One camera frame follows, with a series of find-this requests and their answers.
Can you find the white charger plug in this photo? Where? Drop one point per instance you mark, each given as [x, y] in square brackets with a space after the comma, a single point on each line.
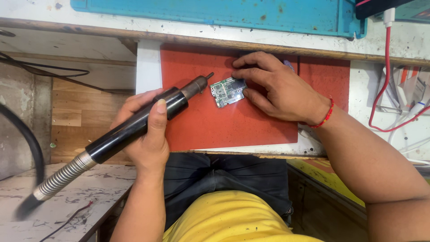
[389, 15]

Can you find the person's yellow shirt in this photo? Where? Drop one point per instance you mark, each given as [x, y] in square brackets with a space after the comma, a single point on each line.
[231, 218]

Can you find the red silicone work mat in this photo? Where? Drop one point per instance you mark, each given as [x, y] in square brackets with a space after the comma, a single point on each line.
[235, 114]

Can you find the green phone circuit board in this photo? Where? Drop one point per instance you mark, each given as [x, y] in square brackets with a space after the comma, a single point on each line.
[228, 90]

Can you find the person's left hand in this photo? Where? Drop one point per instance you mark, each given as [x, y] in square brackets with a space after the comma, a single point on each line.
[147, 148]

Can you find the black device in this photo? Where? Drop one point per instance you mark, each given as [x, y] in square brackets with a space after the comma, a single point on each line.
[386, 6]

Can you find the person's right hand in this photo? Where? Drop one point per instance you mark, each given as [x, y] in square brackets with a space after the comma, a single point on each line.
[285, 90]

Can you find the person's dark jeans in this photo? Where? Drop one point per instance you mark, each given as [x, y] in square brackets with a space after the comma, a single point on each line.
[228, 178]

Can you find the blue metal tray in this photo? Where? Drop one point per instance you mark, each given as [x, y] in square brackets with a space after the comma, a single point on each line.
[218, 15]

